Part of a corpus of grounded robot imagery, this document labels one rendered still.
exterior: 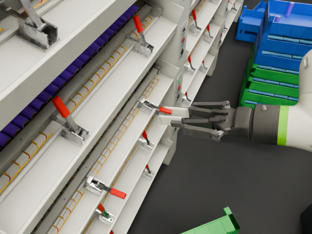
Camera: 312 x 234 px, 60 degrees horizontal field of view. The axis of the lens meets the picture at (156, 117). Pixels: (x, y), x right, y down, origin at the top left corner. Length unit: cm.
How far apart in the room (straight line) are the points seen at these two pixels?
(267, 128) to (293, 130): 5
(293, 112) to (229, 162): 75
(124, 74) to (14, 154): 27
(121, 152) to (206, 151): 73
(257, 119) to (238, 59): 131
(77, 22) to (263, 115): 43
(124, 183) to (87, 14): 58
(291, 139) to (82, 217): 48
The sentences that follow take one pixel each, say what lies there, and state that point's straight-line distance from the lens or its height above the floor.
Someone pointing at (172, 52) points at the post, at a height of 64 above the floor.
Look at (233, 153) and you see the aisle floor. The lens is 139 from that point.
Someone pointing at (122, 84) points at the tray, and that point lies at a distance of 57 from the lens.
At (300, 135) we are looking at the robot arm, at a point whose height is 67.
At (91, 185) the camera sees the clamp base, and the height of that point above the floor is 57.
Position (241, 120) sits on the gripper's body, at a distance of 65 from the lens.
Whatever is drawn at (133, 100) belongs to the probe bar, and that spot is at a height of 58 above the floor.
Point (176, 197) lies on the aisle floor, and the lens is 123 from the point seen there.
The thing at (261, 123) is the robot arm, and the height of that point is 66.
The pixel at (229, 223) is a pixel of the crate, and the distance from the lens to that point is 100.
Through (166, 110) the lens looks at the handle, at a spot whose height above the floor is 57.
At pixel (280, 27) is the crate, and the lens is 128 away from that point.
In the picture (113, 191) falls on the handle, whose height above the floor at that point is 57.
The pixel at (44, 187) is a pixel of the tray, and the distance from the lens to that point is 46.
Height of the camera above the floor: 112
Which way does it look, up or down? 49 degrees down
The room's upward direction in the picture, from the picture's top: straight up
